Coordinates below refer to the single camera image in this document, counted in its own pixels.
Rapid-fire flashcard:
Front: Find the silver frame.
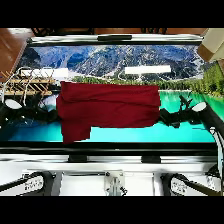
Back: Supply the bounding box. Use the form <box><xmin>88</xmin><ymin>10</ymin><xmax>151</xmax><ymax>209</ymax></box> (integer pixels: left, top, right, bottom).
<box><xmin>0</xmin><ymin>153</ymin><xmax>224</xmax><ymax>197</ymax></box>

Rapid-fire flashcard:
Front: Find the red T-shirt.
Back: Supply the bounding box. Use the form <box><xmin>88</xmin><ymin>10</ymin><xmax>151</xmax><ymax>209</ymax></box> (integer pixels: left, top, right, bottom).
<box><xmin>56</xmin><ymin>80</ymin><xmax>162</xmax><ymax>145</ymax></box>

